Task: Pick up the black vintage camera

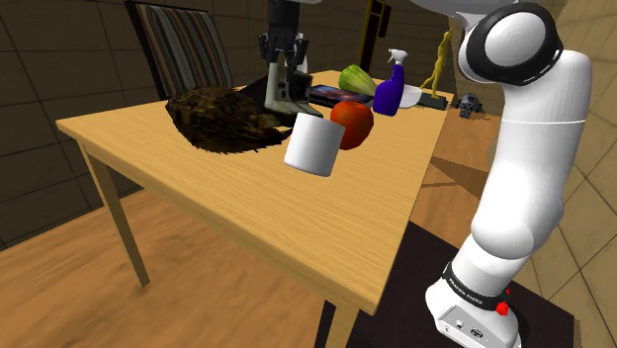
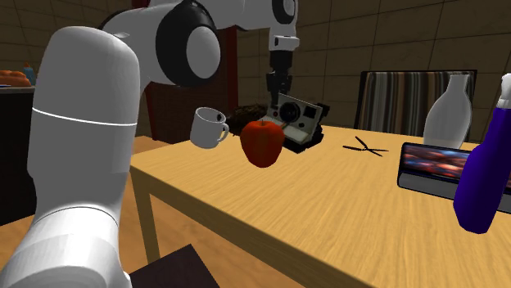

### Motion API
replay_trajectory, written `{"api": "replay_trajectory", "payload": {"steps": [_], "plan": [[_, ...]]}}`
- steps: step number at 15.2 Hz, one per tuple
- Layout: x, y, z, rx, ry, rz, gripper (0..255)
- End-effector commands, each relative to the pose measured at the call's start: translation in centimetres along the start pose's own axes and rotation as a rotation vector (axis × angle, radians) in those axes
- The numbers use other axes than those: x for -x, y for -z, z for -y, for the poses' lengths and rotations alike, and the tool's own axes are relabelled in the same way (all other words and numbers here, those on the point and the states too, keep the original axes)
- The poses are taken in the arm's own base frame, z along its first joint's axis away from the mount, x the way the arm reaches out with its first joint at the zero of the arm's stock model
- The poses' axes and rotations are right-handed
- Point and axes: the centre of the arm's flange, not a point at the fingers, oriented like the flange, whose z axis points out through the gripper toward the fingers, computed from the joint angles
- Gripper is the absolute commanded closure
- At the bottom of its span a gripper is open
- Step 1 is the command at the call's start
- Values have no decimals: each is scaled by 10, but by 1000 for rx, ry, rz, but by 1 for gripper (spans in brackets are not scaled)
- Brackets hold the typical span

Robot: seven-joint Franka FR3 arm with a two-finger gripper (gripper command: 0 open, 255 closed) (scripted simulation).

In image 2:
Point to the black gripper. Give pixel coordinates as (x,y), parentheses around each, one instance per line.
(280,63)

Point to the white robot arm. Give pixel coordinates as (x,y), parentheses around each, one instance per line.
(84,131)

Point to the dark brown woven basket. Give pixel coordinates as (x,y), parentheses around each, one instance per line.
(244,115)

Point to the red apple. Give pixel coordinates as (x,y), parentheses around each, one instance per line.
(261,145)

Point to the white mug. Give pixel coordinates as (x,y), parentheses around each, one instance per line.
(204,129)

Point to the dark red-brown cabinet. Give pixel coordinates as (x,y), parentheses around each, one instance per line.
(179,115)

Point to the black scissors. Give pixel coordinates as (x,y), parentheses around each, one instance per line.
(365,148)

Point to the striped chair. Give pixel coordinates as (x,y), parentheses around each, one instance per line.
(395,103)

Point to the light wooden table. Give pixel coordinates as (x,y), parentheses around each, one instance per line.
(319,207)

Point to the white vase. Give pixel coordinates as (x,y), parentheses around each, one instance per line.
(446,119)

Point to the tablet with colourful screen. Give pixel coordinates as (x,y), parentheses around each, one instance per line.
(431,167)

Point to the dark robot stand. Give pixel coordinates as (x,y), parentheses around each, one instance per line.
(175,271)

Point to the blue spray bottle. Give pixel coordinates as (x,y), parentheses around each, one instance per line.
(483,187)

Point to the black sideboard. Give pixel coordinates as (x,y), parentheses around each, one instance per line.
(16,159)

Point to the white and black instant camera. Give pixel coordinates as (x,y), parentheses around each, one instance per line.
(300,119)

